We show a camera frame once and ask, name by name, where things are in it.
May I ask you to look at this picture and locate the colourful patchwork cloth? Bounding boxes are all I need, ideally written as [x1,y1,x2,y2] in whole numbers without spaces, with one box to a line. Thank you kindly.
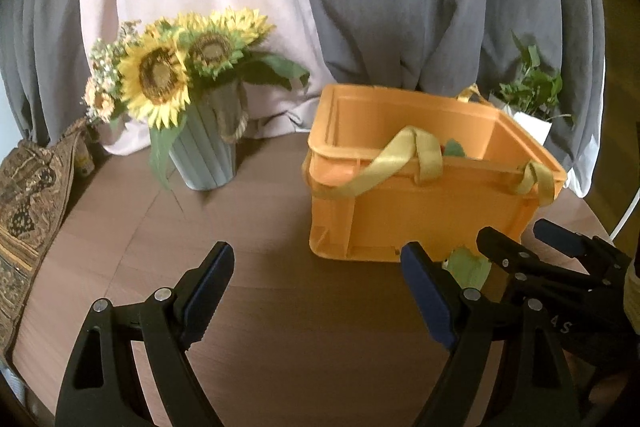
[442,139,466,157]

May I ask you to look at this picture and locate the green felt leaf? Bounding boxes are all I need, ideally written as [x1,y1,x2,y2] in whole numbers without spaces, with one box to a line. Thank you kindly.
[442,247,491,291]

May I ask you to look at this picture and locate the orange plastic storage box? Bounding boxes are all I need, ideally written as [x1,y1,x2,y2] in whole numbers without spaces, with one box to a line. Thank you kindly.
[303,84,566,262]

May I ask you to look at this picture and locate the white ribbed plant pot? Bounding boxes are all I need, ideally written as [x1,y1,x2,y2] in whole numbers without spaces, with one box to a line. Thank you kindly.
[489,95,552,145]

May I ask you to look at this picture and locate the patterned brown cushion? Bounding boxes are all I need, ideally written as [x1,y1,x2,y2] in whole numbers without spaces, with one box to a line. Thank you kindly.
[1,119,87,359]

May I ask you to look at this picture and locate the green potted plant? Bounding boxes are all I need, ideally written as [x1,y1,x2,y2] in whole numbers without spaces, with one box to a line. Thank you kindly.
[492,32,574,122]

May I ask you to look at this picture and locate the grey ribbed vase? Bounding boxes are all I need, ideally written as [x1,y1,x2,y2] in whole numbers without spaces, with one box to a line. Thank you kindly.
[169,80,250,192]

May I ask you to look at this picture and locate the sunflower bouquet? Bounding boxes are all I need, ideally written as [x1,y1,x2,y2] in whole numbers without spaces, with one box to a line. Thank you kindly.
[84,8,309,184]

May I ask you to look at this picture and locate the grey curtain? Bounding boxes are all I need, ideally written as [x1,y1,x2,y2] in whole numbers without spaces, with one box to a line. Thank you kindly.
[1,0,605,196]

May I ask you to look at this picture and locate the yellow fabric strap handle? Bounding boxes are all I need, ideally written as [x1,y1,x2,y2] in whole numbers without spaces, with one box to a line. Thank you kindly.
[456,83,492,107]

